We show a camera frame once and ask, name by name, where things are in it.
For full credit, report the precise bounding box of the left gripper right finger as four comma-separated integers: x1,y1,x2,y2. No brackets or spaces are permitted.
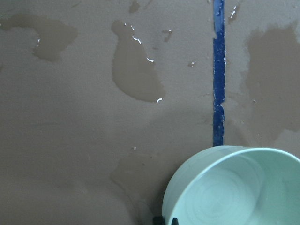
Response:
171,212,179,225

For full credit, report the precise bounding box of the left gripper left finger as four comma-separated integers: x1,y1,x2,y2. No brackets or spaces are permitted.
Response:
152,216,164,225

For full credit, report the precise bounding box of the light green ceramic bowl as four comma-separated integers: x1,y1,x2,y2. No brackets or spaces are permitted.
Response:
162,146,300,225

